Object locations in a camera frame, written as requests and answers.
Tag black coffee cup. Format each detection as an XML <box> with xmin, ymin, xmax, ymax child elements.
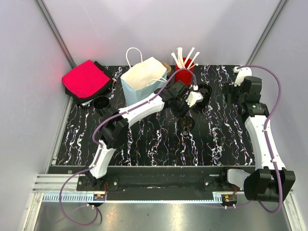
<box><xmin>93</xmin><ymin>96</ymin><xmax>111</xmax><ymax>116</ymax></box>
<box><xmin>177</xmin><ymin>115</ymin><xmax>195</xmax><ymax>135</ymax></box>

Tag brown pulp cup carrier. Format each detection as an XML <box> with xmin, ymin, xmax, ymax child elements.
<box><xmin>161</xmin><ymin>62</ymin><xmax>172</xmax><ymax>76</ymax></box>

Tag light blue paper bag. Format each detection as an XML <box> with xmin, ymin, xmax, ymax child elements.
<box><xmin>120</xmin><ymin>47</ymin><xmax>167</xmax><ymax>106</ymax></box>

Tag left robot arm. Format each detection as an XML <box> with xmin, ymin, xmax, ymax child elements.
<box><xmin>86</xmin><ymin>81</ymin><xmax>195</xmax><ymax>191</ymax></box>

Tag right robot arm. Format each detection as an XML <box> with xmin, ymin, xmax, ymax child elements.
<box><xmin>218</xmin><ymin>76</ymin><xmax>295</xmax><ymax>202</ymax></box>

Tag stack of black lids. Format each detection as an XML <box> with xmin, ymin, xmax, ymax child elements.
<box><xmin>196</xmin><ymin>84</ymin><xmax>212</xmax><ymax>107</ymax></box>

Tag red straw cup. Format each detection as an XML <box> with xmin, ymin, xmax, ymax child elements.
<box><xmin>174</xmin><ymin>59</ymin><xmax>194</xmax><ymax>87</ymax></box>

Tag white wrapped straw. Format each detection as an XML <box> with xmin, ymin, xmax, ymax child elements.
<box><xmin>184</xmin><ymin>47</ymin><xmax>196</xmax><ymax>65</ymax></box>
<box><xmin>177</xmin><ymin>47</ymin><xmax>185</xmax><ymax>69</ymax></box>
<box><xmin>188</xmin><ymin>51</ymin><xmax>200</xmax><ymax>69</ymax></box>

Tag red and black cloth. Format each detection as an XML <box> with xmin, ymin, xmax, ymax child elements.
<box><xmin>62</xmin><ymin>60</ymin><xmax>114</xmax><ymax>104</ymax></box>

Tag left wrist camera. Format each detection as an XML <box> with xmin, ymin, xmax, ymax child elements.
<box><xmin>185</xmin><ymin>85</ymin><xmax>204</xmax><ymax>108</ymax></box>

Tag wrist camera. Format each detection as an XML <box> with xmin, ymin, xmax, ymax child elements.
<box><xmin>185</xmin><ymin>85</ymin><xmax>204</xmax><ymax>108</ymax></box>
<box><xmin>233</xmin><ymin>66</ymin><xmax>252</xmax><ymax>87</ymax></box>

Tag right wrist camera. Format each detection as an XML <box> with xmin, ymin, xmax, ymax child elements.
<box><xmin>233</xmin><ymin>66</ymin><xmax>252</xmax><ymax>87</ymax></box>

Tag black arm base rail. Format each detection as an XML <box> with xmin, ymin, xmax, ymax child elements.
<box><xmin>77</xmin><ymin>166</ymin><xmax>241</xmax><ymax>203</ymax></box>

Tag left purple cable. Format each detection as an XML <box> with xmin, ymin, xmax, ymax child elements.
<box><xmin>57</xmin><ymin>68</ymin><xmax>198</xmax><ymax>227</ymax></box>

